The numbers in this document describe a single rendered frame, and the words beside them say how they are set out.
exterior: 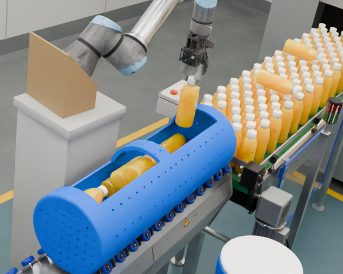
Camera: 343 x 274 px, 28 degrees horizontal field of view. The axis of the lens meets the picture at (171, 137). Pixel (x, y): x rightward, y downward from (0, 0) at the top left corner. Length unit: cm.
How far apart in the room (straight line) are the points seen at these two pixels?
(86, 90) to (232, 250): 85
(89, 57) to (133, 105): 258
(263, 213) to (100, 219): 106
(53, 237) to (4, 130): 259
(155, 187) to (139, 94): 313
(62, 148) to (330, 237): 215
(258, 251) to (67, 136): 83
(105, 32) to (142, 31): 17
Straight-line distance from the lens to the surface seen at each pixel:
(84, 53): 265
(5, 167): 438
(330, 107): 296
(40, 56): 267
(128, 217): 217
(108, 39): 267
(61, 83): 260
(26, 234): 308
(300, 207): 324
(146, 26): 277
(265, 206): 296
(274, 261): 234
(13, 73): 549
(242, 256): 231
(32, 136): 278
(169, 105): 304
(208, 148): 255
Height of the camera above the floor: 249
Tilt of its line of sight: 31 degrees down
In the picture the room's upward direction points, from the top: 11 degrees clockwise
